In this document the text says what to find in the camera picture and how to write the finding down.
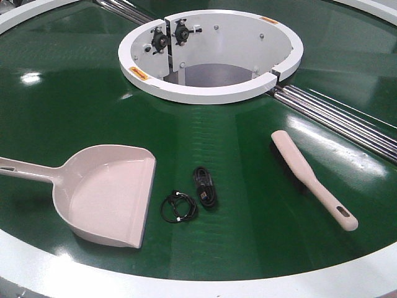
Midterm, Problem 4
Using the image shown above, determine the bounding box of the black usb cable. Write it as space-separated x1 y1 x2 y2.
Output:
192 166 218 209

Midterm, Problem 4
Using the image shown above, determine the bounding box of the thin black cable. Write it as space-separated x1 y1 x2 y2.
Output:
160 191 199 224

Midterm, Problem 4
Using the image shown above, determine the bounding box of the pink hand brush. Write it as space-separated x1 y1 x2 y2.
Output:
270 130 359 232

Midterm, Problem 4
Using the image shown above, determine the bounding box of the pink plastic dustpan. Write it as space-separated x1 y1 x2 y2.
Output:
1 145 156 248

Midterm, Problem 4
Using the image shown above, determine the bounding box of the white outer conveyor rim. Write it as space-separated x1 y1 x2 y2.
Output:
1 232 396 297

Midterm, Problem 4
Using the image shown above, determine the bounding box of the front orange warning sticker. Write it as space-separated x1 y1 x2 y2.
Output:
128 66 149 81

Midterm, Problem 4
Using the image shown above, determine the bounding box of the orange warning sticker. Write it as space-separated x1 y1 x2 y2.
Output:
128 66 149 81
260 16 278 24

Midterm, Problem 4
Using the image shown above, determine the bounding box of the rear orange warning sticker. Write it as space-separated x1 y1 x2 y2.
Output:
260 16 278 24

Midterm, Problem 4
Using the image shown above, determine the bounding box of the far chrome roller strip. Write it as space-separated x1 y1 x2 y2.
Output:
94 0 154 25

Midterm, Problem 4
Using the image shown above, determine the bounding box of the chrome roller strip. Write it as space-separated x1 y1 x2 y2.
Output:
272 85 396 165
94 0 154 25

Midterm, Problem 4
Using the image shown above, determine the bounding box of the right chrome roller strip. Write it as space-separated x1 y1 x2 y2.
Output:
272 85 396 165

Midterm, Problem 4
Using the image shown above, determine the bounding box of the far left white rim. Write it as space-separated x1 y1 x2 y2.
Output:
1 0 76 34

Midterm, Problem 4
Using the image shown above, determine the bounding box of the far right white rim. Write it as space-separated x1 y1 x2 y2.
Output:
337 0 396 17

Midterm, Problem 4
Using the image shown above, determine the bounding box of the white central hub ring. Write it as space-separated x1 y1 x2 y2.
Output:
117 9 305 105

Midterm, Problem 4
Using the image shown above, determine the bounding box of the left black bearing mount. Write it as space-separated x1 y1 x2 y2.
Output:
151 27 169 55

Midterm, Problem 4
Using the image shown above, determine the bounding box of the black bearing mount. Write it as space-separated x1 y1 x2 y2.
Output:
151 27 169 55
174 19 190 46

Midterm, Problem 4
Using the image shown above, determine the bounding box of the right black bearing mount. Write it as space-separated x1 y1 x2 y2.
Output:
174 19 190 46

